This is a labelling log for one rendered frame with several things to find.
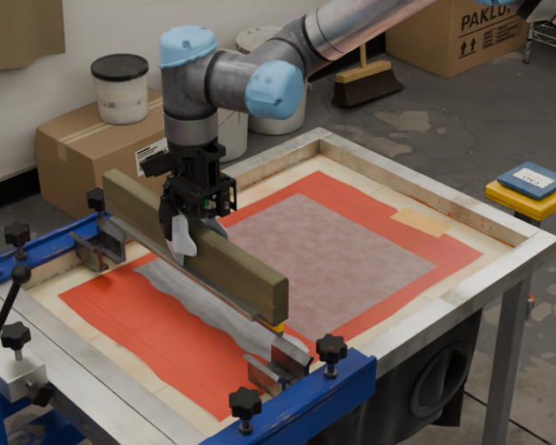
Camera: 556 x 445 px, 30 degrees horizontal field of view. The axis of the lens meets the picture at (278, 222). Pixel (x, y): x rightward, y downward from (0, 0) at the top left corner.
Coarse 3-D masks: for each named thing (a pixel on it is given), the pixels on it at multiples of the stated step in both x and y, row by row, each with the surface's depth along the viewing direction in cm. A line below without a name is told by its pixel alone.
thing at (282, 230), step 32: (288, 192) 195; (320, 192) 195; (352, 192) 195; (224, 224) 186; (256, 224) 186; (288, 224) 186; (320, 224) 186; (352, 224) 186; (256, 256) 177; (288, 256) 177; (96, 288) 169; (128, 288) 169; (96, 320) 162; (128, 320) 162; (160, 320) 162; (192, 320) 162
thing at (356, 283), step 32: (384, 224) 186; (320, 256) 177; (352, 256) 177; (384, 256) 177; (416, 256) 177; (448, 256) 177; (320, 288) 169; (352, 288) 169; (384, 288) 169; (416, 288) 169; (288, 320) 162; (320, 320) 162; (352, 320) 162; (384, 320) 162; (160, 352) 155; (192, 352) 155; (224, 352) 155; (192, 384) 149; (224, 384) 149; (224, 416) 143
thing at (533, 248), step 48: (288, 144) 205; (336, 144) 205; (432, 192) 189; (96, 240) 175; (528, 240) 175; (0, 288) 163; (480, 288) 163; (48, 336) 153; (384, 336) 153; (432, 336) 157; (192, 432) 136
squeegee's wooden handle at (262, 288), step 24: (120, 192) 161; (144, 192) 158; (120, 216) 164; (144, 216) 158; (192, 240) 150; (216, 240) 147; (192, 264) 152; (216, 264) 147; (240, 264) 143; (264, 264) 143; (240, 288) 145; (264, 288) 140; (288, 288) 141; (264, 312) 143; (288, 312) 144
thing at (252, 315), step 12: (120, 228) 163; (132, 228) 162; (144, 240) 159; (156, 252) 157; (168, 252) 156; (192, 276) 151; (204, 276) 151; (204, 288) 150; (216, 288) 149; (228, 300) 146; (240, 300) 146; (240, 312) 145; (252, 312) 144
